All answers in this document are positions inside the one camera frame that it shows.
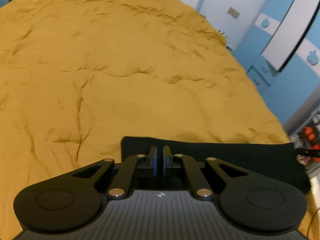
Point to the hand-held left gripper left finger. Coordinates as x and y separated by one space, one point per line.
154 160

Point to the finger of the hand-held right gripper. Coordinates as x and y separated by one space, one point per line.
307 152

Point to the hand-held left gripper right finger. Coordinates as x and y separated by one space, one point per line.
165 161

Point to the black pants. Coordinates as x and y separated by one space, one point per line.
225 155

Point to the orange object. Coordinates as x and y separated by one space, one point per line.
311 136

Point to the blue and white wardrobe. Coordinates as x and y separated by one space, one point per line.
287 90

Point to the yellow quilt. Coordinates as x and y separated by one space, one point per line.
125 67

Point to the wall socket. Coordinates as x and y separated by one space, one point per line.
233 12

